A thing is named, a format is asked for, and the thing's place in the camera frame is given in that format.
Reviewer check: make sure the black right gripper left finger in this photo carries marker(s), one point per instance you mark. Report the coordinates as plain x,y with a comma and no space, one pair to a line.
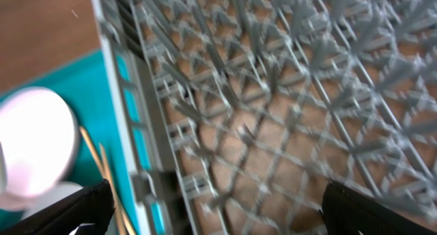
88,211

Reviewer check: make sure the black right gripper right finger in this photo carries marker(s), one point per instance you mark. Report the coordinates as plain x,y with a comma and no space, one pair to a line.
345,211

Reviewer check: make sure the grey-green bowl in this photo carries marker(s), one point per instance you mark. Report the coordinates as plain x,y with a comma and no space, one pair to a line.
31,205

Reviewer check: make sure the wooden chopstick near bowl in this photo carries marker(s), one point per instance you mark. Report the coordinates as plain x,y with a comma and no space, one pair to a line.
107,170

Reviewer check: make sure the wooden chopstick near rack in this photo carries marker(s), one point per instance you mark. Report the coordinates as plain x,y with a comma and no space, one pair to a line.
98,161

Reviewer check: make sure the large white plate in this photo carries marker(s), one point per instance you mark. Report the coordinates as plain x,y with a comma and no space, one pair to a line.
39,139

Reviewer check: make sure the teal plastic tray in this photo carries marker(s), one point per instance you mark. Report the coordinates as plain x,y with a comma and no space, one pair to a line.
83,85

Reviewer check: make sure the grey plastic dish rack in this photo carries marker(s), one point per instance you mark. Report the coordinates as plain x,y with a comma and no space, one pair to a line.
234,115

